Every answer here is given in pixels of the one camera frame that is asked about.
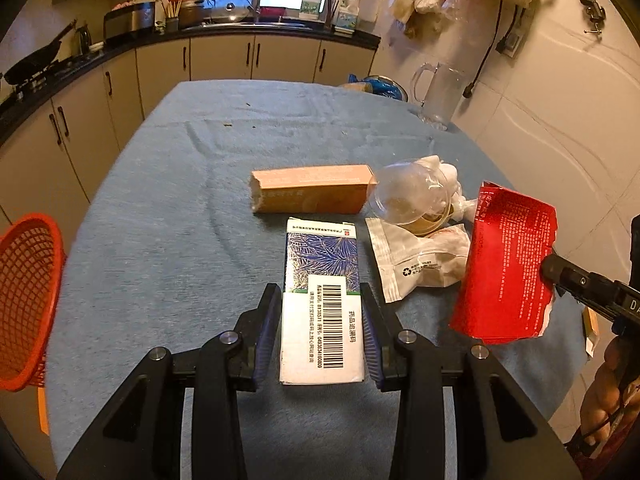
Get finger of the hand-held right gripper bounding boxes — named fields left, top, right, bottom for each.
left=537, top=252, right=620, bottom=318

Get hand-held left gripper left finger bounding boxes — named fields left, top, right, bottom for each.
left=57, top=282, right=283, bottom=480

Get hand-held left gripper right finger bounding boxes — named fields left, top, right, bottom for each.
left=359, top=282, right=583, bottom=480

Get red foil packet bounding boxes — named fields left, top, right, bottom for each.
left=448, top=180, right=558, bottom=345

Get blue white medicine box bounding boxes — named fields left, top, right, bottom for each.
left=277, top=216, right=366, bottom=386

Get gold metal tin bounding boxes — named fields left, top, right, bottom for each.
left=400, top=205, right=471, bottom=238

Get white tissue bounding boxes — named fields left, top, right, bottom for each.
left=415, top=154, right=481, bottom=221

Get red plastic basket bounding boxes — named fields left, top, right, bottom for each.
left=0, top=213, right=67, bottom=393

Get person's right hand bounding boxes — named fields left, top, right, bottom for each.
left=581, top=337, right=640, bottom=461

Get white plastic pouch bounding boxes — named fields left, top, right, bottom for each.
left=365, top=217, right=473, bottom=303

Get orange cardboard box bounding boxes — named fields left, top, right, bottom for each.
left=250, top=164, right=378, bottom=216

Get clear plastic cup lid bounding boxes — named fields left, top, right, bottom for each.
left=369, top=159, right=463, bottom=226

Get clear glass pitcher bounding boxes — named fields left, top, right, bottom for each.
left=411, top=61, right=473, bottom=132

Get blue patterned bag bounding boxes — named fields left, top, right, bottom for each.
left=348, top=74, right=408, bottom=103

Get metal clamp tool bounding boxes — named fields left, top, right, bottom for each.
left=575, top=0, right=608, bottom=36

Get cream base cabinets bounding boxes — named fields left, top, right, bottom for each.
left=0, top=35, right=378, bottom=241

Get black kitchen countertop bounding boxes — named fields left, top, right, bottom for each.
left=0, top=22, right=382, bottom=133

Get green white carton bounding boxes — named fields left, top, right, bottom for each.
left=334, top=2, right=360, bottom=31

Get glass pot lid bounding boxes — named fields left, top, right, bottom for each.
left=202, top=0, right=253, bottom=23

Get steel pot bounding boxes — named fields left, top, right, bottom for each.
left=177, top=0, right=206, bottom=28

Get chopstick holder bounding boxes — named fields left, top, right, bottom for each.
left=160, top=0, right=183, bottom=33

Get gas stove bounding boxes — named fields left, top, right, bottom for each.
left=0, top=55, right=106, bottom=106

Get black steel appliance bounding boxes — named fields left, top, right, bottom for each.
left=103, top=2, right=156, bottom=43

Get black wok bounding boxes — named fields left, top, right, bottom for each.
left=2, top=20, right=78, bottom=86

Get black power cord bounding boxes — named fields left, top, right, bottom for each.
left=462, top=0, right=523, bottom=101

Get wall socket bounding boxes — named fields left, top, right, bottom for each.
left=495, top=30, right=526, bottom=58

